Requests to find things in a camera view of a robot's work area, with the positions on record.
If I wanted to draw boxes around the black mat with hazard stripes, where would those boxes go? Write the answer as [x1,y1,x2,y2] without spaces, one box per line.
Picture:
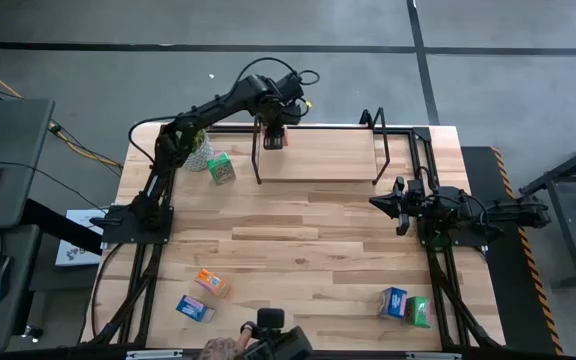
[460,145,565,356]

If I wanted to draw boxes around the black desk support beam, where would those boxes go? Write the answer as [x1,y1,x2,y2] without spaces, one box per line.
[20,198,105,256]

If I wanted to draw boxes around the orange Mini Wheats cereal box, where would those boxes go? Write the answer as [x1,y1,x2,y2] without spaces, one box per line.
[193,268,232,300]
[261,124,290,149]

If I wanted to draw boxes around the person's hand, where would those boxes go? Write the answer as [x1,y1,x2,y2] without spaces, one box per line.
[196,322,259,360]

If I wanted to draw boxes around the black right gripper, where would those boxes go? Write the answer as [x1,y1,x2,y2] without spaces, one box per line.
[369,175,429,237]

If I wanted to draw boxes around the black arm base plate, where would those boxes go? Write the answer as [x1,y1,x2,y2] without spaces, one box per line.
[101,204,175,245]
[416,219,490,248]

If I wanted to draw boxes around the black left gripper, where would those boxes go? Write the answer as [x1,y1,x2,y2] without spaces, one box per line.
[256,98,302,151]

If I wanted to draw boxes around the succulent in white patterned pot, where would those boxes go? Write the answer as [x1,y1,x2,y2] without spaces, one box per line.
[181,128,215,173]

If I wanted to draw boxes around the black handheld camera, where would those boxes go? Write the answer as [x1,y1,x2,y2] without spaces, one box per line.
[240,307,315,360]

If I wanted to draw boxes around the black aluminium rig frame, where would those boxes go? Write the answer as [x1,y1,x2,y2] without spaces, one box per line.
[87,122,504,351]

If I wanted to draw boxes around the silver metal bracket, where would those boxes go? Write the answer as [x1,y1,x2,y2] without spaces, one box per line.
[405,351,463,360]
[125,349,185,360]

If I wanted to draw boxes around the chrome desk caster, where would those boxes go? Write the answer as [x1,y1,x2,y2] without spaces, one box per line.
[21,324,45,344]

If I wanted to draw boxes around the black metal stand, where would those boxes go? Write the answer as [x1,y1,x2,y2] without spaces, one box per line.
[517,130,576,290]

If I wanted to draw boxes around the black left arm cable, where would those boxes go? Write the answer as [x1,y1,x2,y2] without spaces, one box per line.
[126,114,182,167]
[232,55,322,87]

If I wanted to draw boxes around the white printed box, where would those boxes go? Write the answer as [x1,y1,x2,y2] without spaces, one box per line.
[54,208,108,269]

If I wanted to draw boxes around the blue Frosted Flakes cereal box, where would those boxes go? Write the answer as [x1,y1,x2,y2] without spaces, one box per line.
[175,294,217,324]
[377,286,409,321]

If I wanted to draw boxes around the green Apple Jacks cereal box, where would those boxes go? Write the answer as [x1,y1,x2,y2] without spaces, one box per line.
[405,295,433,330]
[206,151,238,186]

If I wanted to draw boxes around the wooden shelf black metal frame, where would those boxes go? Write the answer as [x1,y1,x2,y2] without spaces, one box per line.
[250,106,392,186]

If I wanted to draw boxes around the thin black keyboard cable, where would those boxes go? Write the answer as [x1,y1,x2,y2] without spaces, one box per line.
[0,158,110,215]

